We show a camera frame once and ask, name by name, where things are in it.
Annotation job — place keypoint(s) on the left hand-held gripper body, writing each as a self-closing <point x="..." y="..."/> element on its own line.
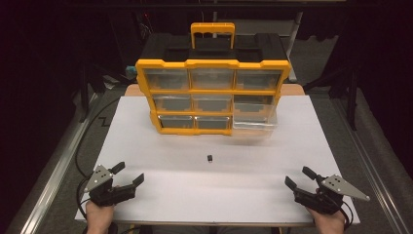
<point x="104" y="190"/>

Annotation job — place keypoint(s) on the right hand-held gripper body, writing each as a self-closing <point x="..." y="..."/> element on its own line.
<point x="328" y="195"/>

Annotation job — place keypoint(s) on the small black part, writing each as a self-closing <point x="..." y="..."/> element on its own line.
<point x="210" y="158"/>

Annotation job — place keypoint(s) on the large clear plastic drawer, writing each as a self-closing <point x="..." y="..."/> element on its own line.
<point x="255" y="115"/>

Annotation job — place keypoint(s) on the yellow black organizer cabinet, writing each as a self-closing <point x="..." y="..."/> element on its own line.
<point x="211" y="81"/>

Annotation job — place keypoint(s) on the person's left hand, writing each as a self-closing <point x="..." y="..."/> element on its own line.
<point x="99" y="217"/>

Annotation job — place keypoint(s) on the person's right hand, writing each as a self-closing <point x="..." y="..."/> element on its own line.
<point x="328" y="223"/>

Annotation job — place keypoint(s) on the teal object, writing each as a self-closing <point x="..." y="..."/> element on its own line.
<point x="131" y="70"/>

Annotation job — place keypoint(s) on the aluminium rail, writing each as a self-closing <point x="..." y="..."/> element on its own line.
<point x="55" y="169"/>
<point x="373" y="162"/>

